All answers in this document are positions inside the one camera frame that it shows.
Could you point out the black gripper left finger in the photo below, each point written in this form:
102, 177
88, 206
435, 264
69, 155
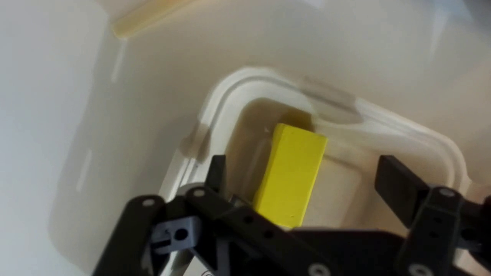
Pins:
240, 240

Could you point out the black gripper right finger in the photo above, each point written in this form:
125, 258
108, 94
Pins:
435, 224

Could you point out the yellow rectangular block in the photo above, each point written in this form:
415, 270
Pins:
292, 174

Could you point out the white clamshell lunch box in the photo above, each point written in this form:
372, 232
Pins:
409, 132

